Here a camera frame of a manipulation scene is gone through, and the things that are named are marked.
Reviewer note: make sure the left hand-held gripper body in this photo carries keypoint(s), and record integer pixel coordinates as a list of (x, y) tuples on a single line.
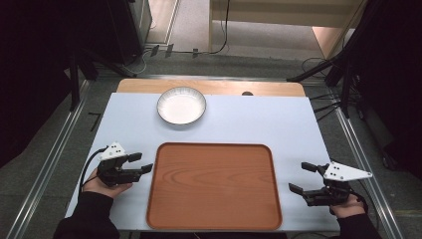
[(112, 166)]

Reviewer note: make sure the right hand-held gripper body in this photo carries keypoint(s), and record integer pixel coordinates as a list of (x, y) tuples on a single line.
[(335, 186)]

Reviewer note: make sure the person's left hand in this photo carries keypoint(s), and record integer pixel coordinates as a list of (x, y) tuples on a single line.
[(103, 187)]

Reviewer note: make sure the person's right hand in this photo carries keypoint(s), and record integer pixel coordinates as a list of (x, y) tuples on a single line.
[(346, 209)]

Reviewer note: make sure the white table mat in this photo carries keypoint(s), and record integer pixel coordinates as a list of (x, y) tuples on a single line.
[(132, 126)]

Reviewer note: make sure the white round plate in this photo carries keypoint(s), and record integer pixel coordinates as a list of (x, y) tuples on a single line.
[(181, 105)]

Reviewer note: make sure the brown wooden tray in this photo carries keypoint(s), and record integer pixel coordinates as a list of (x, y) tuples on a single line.
[(214, 186)]

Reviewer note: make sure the black stand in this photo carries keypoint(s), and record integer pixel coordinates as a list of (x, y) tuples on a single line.
[(84, 64), (335, 76)]

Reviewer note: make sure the dark cabinet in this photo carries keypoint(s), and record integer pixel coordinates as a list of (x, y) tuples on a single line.
[(129, 30)]

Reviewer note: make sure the light wooden bench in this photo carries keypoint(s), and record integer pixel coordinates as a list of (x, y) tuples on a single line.
[(278, 13)]

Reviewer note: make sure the metal floor rail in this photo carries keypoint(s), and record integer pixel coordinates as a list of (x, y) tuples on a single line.
[(365, 166), (46, 162)]

